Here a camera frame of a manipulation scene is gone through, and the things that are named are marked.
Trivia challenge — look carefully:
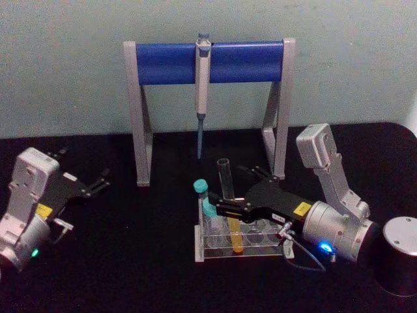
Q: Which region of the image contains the black table cloth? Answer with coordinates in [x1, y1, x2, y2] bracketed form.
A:
[0, 121, 417, 313]

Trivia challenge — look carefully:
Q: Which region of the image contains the grey stand with blue bar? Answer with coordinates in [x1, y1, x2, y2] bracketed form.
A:
[122, 37, 297, 188]

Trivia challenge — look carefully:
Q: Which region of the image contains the clear tube with yellow liquid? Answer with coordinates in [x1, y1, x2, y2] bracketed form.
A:
[216, 157, 245, 255]

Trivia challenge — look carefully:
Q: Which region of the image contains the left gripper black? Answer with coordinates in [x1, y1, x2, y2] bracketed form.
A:
[36, 147, 112, 226]

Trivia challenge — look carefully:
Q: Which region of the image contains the thin dark gripper cable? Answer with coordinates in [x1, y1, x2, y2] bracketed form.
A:
[276, 221, 336, 273]

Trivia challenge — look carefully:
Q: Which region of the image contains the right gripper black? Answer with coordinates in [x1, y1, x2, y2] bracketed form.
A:
[206, 164, 316, 229]

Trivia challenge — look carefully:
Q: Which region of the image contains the clear tube with teal cap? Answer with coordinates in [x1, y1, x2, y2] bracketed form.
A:
[192, 178, 212, 236]
[202, 199, 226, 237]

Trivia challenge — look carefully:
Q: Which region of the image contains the grey pipette with blue tip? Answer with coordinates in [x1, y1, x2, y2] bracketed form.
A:
[194, 31, 212, 160]

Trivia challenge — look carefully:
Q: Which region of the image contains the clear plastic tube rack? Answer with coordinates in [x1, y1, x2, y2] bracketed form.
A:
[194, 198, 296, 263]

